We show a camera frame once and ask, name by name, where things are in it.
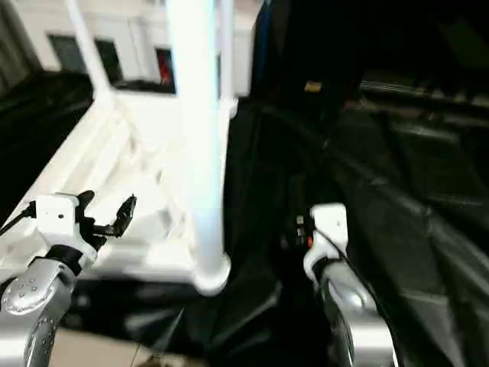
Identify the white plastic table leg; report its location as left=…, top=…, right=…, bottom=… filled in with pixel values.
left=165, top=0, right=233, bottom=296
left=66, top=0, right=112, bottom=97
left=216, top=0, right=241, bottom=109

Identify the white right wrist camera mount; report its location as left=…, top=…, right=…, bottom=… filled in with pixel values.
left=303, top=202, right=349, bottom=284

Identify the white plastic table top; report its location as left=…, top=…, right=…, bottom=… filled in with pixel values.
left=0, top=84, right=238, bottom=298

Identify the grey-brown curtain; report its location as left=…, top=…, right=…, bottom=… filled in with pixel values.
left=0, top=0, right=44, bottom=78

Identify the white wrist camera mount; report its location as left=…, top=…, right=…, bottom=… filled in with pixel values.
left=21, top=193, right=99, bottom=269
left=303, top=202, right=349, bottom=284

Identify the red box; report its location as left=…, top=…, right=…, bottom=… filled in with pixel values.
left=157, top=49, right=173, bottom=86

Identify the black plastic mat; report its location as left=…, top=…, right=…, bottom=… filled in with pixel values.
left=0, top=68, right=489, bottom=367

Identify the large black box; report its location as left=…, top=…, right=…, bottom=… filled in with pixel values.
left=248, top=0, right=489, bottom=105

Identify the dark horizontal metal rail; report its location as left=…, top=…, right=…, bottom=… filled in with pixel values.
left=360, top=79, right=489, bottom=105

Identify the white glass-door cabinet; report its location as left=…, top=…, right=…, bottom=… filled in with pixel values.
left=0, top=0, right=257, bottom=97

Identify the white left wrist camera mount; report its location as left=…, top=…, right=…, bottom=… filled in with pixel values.
left=21, top=193, right=99, bottom=269

